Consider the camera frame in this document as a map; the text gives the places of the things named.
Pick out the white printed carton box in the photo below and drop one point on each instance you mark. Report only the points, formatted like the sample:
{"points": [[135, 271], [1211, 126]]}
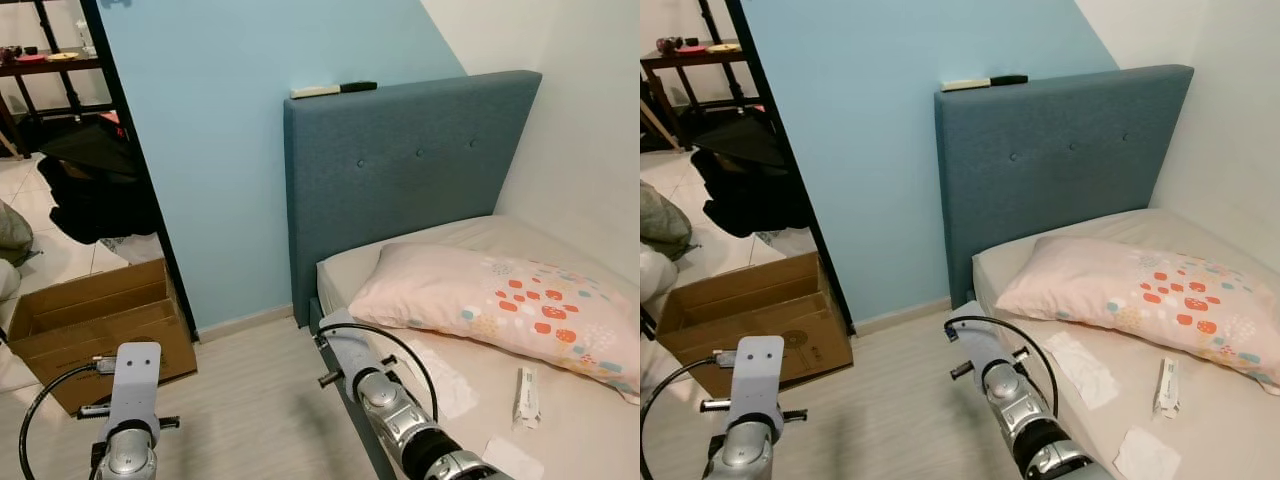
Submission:
{"points": [[527, 400], [1166, 385]]}

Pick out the long white paper tissue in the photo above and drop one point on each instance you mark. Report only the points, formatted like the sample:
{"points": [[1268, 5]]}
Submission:
{"points": [[455, 395], [1085, 370]]}

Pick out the square white paper tissue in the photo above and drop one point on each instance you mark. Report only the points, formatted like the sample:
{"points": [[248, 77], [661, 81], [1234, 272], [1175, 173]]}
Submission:
{"points": [[1145, 455], [515, 460]]}

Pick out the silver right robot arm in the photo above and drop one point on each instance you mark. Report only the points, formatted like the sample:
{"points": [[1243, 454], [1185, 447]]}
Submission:
{"points": [[400, 415], [1020, 405]]}

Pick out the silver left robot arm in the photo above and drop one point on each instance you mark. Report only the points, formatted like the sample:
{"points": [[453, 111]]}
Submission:
{"points": [[745, 455], [125, 455]]}

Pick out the grey-green bag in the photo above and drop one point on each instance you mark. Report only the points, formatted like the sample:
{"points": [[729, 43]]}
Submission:
{"points": [[662, 220], [12, 232]]}

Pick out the white cloth bundle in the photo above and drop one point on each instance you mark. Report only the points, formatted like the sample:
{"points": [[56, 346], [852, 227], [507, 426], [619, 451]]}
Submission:
{"points": [[8, 280], [655, 275]]}

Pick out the black bag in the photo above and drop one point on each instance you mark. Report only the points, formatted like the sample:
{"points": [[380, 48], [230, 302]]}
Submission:
{"points": [[750, 195], [95, 200]]}

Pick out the brown cardboard box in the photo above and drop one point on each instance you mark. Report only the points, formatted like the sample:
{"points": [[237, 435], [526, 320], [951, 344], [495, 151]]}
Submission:
{"points": [[110, 335], [760, 330]]}

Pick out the mattress with beige sheet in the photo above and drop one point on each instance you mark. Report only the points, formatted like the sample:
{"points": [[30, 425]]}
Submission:
{"points": [[1100, 225], [455, 234]]}

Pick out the dark wooden shelf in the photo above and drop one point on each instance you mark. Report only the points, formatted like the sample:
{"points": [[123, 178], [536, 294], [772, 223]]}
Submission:
{"points": [[60, 65], [690, 57]]}

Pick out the red plate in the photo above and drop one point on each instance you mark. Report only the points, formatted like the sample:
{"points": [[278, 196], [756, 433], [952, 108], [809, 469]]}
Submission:
{"points": [[690, 50], [30, 58]]}

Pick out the pink patterned pillow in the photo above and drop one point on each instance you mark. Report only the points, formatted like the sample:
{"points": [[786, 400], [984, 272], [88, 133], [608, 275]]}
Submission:
{"points": [[450, 295], [1090, 285]]}

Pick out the yellow plate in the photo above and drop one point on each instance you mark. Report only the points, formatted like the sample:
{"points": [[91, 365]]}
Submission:
{"points": [[722, 47], [62, 56]]}

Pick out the blue fabric headboard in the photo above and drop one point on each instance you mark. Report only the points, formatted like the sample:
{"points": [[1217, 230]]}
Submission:
{"points": [[1050, 160], [400, 170]]}

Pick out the black remote control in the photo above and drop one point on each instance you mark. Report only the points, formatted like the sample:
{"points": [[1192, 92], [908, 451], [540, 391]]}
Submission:
{"points": [[1008, 80], [358, 87]]}

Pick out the white remote control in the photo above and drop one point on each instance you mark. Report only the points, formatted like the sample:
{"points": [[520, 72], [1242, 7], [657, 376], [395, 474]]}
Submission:
{"points": [[965, 85], [315, 91]]}

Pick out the black door frame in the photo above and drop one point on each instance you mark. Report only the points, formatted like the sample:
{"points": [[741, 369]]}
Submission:
{"points": [[785, 150], [135, 150]]}

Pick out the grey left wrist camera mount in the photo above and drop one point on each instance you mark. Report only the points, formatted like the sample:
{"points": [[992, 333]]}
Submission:
{"points": [[755, 375], [135, 385]]}

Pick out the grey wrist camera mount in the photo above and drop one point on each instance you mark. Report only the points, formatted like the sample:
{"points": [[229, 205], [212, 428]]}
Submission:
{"points": [[755, 375], [135, 385], [345, 345], [972, 340]]}

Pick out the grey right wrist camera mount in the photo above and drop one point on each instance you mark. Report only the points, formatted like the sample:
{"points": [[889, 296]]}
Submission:
{"points": [[972, 340], [345, 345]]}

